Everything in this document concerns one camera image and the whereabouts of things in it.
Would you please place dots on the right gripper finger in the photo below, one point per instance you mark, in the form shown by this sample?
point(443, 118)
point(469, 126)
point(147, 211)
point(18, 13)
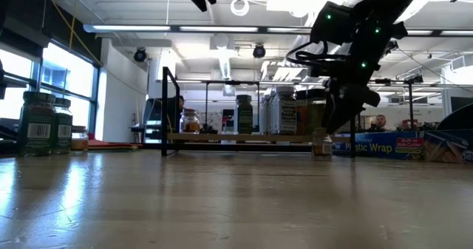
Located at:
point(338, 116)

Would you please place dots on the black-lid jar yellow-green label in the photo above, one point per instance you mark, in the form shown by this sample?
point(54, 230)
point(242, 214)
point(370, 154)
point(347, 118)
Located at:
point(316, 112)

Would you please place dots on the small clear spice jar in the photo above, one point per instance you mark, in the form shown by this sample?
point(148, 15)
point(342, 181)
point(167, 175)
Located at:
point(189, 125)
point(79, 142)
point(320, 147)

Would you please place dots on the black-lid jar orange label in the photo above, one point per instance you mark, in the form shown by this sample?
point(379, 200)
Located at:
point(302, 114)

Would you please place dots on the green-lid herb jar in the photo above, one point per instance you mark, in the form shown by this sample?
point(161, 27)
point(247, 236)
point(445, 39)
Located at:
point(37, 127)
point(63, 131)
point(244, 116)

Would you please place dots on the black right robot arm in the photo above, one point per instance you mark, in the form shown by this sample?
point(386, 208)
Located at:
point(388, 5)

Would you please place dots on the person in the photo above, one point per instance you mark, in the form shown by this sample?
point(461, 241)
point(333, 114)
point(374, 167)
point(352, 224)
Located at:
point(182, 102)
point(379, 122)

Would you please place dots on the blue plastic wrap box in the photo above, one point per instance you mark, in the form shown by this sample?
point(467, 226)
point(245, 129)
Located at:
point(399, 145)

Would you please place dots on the long ceiling light strip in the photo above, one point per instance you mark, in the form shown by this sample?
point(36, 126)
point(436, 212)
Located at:
point(129, 27)

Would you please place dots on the black ceiling spotlight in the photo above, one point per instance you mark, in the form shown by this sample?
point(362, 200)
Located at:
point(140, 55)
point(258, 51)

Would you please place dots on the black office chair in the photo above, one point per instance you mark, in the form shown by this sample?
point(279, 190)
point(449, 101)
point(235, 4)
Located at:
point(456, 119)

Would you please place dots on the black computer monitor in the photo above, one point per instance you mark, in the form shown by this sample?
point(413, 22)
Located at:
point(153, 112)
point(462, 105)

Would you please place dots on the black metal frame station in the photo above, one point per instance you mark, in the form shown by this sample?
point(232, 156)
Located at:
point(410, 101)

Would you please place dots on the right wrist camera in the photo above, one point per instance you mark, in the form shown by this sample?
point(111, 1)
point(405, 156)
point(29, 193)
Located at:
point(330, 23)

